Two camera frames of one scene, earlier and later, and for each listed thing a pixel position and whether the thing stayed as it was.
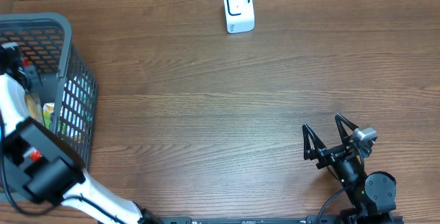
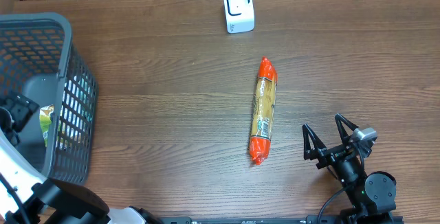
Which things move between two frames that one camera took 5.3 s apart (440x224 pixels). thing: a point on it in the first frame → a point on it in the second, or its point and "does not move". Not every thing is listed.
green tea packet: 47,110 does not move
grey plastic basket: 61,73 does not move
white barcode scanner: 239,9 does not move
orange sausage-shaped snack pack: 34,91 → 264,101
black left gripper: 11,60 → 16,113
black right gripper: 331,154 does not move
